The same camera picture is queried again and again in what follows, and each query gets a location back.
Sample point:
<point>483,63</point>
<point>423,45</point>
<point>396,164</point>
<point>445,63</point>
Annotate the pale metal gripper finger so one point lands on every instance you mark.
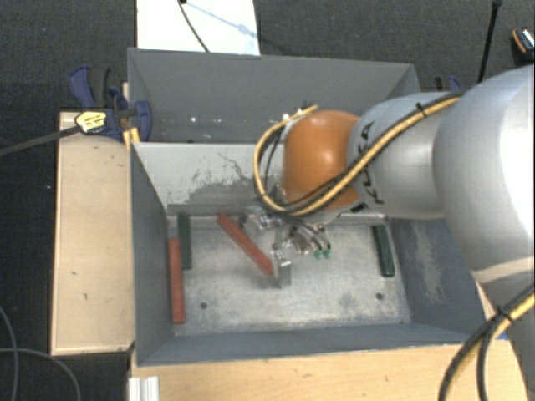
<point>283,272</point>
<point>261,220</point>

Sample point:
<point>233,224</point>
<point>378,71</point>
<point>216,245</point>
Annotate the black cylinder on white bracket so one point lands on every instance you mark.
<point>357,208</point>

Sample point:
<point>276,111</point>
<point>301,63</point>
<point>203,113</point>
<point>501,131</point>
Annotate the dark green flat block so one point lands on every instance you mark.
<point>384,251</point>
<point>184,240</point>

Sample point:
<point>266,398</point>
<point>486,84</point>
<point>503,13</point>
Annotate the pale wood flat board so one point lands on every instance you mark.
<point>92,240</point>

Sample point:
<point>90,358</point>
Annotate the grey metal bin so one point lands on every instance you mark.
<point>234,98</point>

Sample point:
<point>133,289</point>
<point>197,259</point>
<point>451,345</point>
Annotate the red-brown flat block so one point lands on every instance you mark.
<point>244,240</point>
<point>176,282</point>

